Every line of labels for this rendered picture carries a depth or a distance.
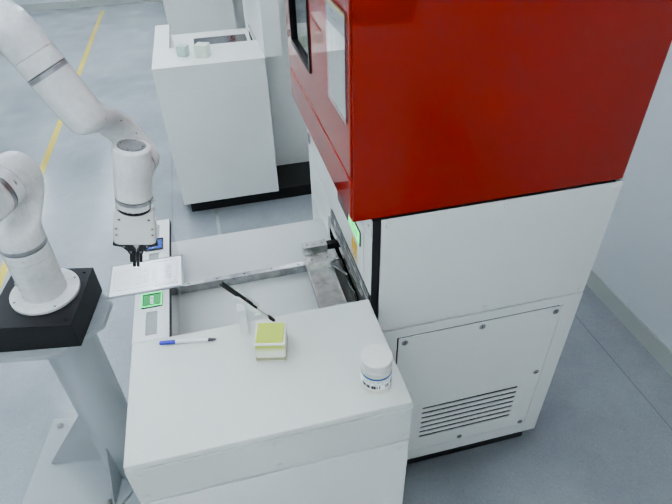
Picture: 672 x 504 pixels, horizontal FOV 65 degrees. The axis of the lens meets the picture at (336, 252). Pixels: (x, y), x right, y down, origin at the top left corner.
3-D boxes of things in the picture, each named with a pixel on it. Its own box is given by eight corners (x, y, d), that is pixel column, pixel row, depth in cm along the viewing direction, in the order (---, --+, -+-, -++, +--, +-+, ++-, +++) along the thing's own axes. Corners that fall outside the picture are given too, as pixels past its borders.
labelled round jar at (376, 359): (385, 367, 126) (387, 340, 120) (395, 391, 120) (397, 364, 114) (356, 373, 124) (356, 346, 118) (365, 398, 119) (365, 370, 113)
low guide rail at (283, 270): (332, 263, 179) (332, 256, 177) (333, 267, 178) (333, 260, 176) (180, 290, 170) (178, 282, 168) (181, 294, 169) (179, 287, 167)
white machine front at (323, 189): (317, 190, 216) (312, 95, 191) (377, 333, 154) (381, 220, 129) (309, 191, 215) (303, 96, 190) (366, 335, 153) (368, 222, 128)
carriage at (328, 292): (325, 250, 180) (324, 244, 178) (353, 327, 152) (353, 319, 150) (301, 254, 178) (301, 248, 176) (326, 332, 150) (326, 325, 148)
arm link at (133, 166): (122, 182, 130) (109, 201, 122) (119, 132, 122) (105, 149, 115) (157, 187, 130) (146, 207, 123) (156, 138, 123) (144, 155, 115)
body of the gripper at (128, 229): (156, 195, 132) (157, 232, 138) (112, 194, 129) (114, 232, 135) (156, 212, 126) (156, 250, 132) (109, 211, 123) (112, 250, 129)
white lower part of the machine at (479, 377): (450, 304, 279) (471, 167, 228) (531, 440, 216) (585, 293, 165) (318, 330, 267) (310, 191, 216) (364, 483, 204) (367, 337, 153)
